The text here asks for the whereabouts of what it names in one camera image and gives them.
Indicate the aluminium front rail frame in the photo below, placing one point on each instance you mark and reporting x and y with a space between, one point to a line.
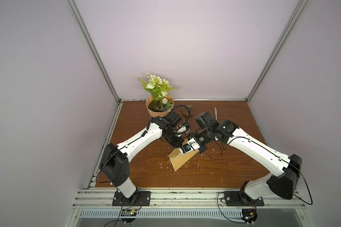
98 198

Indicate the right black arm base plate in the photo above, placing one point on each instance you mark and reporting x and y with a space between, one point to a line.
234 198

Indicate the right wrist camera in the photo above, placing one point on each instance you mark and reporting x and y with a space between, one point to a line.
189 147

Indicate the brown kraft envelope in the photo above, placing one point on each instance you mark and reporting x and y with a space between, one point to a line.
178 159

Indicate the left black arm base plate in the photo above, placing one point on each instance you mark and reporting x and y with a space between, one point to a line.
139 198

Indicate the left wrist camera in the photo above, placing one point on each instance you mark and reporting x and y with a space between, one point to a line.
182 130

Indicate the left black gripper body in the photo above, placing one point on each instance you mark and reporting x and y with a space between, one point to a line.
173 139

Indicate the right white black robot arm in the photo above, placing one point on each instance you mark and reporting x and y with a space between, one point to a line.
284 170

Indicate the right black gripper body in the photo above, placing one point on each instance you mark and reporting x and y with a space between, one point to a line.
200 146

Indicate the small brown slotted scoop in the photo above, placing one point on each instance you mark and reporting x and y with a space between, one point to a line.
188 112

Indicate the grey plastic knife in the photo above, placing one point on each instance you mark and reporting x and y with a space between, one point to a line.
215 112

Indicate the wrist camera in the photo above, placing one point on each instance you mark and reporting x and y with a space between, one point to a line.
182 130
189 147

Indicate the artificial green white plant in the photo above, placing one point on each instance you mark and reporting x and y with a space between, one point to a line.
159 88

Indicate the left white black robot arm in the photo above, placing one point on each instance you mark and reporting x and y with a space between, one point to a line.
116 158

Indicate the beige ribbed flower pot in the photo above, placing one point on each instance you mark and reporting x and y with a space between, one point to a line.
155 107

